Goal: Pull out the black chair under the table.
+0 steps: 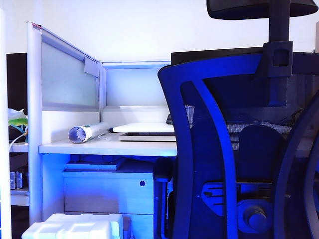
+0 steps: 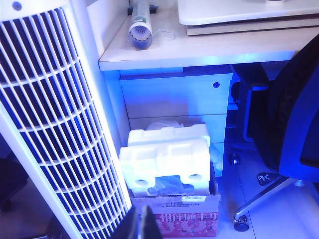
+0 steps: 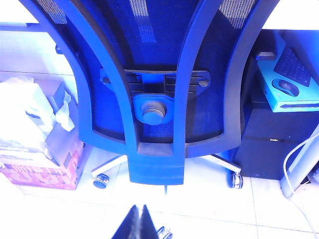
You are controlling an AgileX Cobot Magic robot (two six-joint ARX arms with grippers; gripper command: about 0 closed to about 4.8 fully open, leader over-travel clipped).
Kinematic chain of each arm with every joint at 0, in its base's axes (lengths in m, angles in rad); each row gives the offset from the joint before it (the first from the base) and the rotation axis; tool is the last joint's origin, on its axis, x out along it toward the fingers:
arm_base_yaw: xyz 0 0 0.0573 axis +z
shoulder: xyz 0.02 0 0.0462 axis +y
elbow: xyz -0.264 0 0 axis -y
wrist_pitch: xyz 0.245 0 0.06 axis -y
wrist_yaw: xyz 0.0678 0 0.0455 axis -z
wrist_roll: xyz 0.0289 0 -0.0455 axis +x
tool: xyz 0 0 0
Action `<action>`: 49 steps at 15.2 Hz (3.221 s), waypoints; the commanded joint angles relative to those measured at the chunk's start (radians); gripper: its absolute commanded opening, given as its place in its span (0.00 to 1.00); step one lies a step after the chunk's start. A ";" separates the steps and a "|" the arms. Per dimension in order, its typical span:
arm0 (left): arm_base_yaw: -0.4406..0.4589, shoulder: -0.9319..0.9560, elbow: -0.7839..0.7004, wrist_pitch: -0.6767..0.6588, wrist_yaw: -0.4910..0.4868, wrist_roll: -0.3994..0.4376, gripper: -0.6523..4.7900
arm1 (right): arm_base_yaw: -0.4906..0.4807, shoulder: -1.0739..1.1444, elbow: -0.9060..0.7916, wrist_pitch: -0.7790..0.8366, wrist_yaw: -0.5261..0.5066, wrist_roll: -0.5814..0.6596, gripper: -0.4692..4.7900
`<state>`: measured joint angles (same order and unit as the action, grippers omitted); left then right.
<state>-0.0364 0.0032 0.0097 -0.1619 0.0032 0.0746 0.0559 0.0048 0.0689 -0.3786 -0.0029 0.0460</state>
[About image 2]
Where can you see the white cylindrical container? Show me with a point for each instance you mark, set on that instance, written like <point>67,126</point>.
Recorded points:
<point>140,32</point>

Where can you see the black office chair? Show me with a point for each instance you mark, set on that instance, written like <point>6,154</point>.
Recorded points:
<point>294,112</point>

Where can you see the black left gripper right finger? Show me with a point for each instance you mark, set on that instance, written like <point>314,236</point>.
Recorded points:
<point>149,224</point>

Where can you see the white plastic bag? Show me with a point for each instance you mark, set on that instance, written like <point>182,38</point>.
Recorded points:
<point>162,124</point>

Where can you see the white tower fan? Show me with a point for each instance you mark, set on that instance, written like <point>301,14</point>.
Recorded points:
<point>49,104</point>

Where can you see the white styrofoam packing block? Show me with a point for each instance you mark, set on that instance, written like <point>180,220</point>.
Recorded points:
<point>169,134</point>
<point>164,164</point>

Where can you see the brown printed cardboard box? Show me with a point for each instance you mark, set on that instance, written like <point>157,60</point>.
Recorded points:
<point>187,214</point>

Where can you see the light wood drawer cabinet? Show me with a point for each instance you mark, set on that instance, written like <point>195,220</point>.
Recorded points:
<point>174,99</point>

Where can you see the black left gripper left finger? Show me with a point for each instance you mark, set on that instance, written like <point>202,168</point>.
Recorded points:
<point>131,226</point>

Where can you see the white flat device on desk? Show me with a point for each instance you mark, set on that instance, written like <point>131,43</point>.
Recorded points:
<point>249,12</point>

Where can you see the clear plastic wrapper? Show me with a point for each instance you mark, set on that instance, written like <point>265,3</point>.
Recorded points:
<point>166,33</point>

